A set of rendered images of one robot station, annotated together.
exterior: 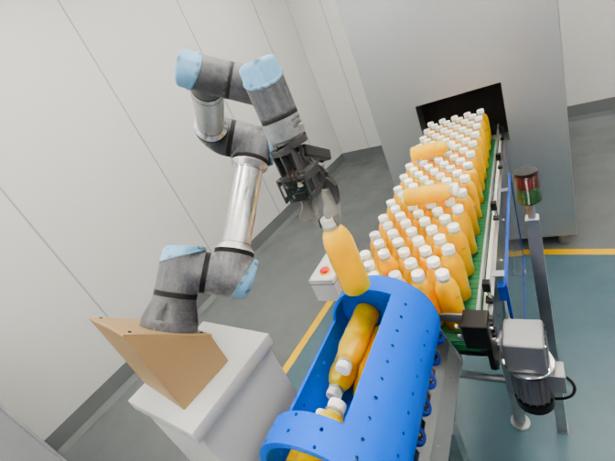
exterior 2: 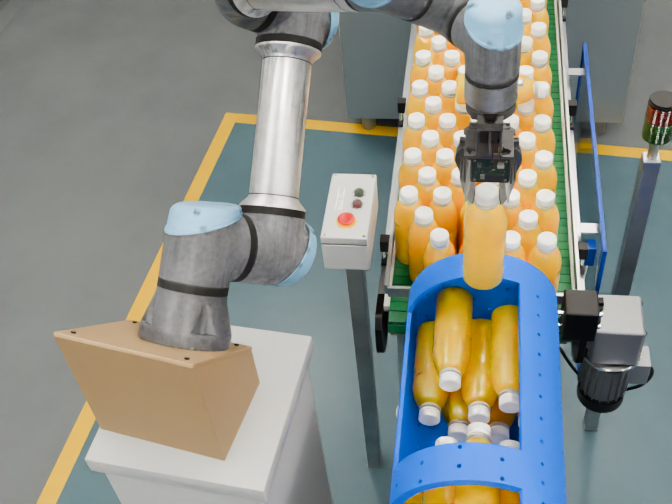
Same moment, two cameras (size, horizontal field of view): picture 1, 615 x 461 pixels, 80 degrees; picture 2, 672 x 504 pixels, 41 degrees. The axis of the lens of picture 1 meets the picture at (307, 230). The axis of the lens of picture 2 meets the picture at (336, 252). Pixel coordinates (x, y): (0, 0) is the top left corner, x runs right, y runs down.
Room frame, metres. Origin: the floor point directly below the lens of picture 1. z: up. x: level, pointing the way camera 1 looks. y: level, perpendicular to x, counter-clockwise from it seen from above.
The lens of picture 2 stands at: (-0.08, 0.61, 2.48)
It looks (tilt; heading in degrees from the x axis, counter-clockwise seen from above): 47 degrees down; 335
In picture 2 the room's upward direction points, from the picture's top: 7 degrees counter-clockwise
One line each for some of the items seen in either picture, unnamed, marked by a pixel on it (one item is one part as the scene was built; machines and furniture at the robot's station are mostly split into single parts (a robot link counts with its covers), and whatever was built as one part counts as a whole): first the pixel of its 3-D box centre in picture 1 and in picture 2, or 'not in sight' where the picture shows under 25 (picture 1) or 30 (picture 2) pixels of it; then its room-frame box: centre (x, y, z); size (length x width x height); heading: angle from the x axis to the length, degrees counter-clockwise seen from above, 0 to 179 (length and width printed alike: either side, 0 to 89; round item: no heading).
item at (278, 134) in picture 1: (285, 129); (493, 87); (0.73, -0.04, 1.68); 0.08 x 0.08 x 0.05
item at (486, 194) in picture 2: (329, 220); (486, 195); (0.74, -0.05, 1.46); 0.04 x 0.04 x 0.02
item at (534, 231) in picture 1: (549, 340); (615, 313); (0.92, -0.65, 0.55); 0.04 x 0.04 x 1.10; 53
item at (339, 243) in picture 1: (344, 256); (484, 238); (0.74, -0.05, 1.36); 0.07 x 0.07 x 0.19
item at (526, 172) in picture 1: (528, 194); (658, 128); (0.92, -0.65, 1.18); 0.06 x 0.06 x 0.16
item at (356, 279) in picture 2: not in sight; (365, 366); (1.18, -0.03, 0.50); 0.04 x 0.04 x 1.00; 53
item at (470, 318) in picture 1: (476, 330); (577, 316); (0.75, -0.32, 0.95); 0.10 x 0.07 x 0.10; 53
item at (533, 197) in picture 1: (528, 193); (658, 126); (0.92, -0.65, 1.18); 0.06 x 0.06 x 0.05
